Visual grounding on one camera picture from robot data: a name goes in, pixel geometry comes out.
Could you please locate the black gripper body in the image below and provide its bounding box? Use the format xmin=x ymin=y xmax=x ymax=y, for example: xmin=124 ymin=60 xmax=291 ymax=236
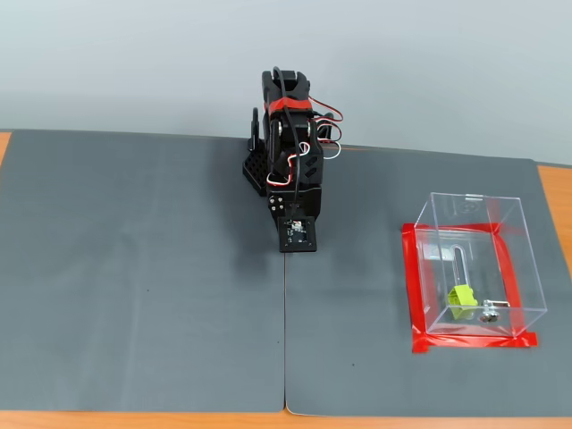
xmin=265 ymin=184 xmax=324 ymax=223

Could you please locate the green lego block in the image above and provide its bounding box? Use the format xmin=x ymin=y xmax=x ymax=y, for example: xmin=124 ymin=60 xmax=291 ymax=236
xmin=447 ymin=285 xmax=479 ymax=323

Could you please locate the transparent acrylic box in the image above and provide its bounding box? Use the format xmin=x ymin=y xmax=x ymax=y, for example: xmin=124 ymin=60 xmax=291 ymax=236
xmin=415 ymin=191 xmax=549 ymax=340

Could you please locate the grey mat without box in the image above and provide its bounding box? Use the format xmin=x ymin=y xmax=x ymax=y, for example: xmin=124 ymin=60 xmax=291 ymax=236
xmin=0 ymin=129 xmax=287 ymax=414

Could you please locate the black perforated base clamp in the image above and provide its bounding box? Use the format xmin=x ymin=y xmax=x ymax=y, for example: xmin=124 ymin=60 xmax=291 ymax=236
xmin=240 ymin=106 xmax=270 ymax=198

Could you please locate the red tape band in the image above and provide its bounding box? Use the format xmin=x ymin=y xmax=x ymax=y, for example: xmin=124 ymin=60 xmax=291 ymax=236
xmin=267 ymin=97 xmax=315 ymax=114

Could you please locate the red tape strip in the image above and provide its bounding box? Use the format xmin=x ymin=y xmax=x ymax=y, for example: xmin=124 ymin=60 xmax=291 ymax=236
xmin=400 ymin=222 xmax=433 ymax=355
xmin=410 ymin=332 xmax=540 ymax=355
xmin=401 ymin=221 xmax=502 ymax=234
xmin=492 ymin=224 xmax=527 ymax=337

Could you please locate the small metal bolt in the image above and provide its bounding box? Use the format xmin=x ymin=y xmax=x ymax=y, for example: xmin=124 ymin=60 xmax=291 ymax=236
xmin=479 ymin=299 xmax=512 ymax=324

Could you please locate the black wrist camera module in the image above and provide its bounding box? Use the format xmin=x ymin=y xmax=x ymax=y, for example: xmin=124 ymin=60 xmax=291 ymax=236
xmin=278 ymin=214 xmax=320 ymax=255

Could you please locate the red white servo wire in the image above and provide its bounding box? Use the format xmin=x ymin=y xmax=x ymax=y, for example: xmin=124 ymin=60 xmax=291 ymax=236
xmin=265 ymin=141 xmax=315 ymax=188
xmin=309 ymin=95 xmax=346 ymax=161

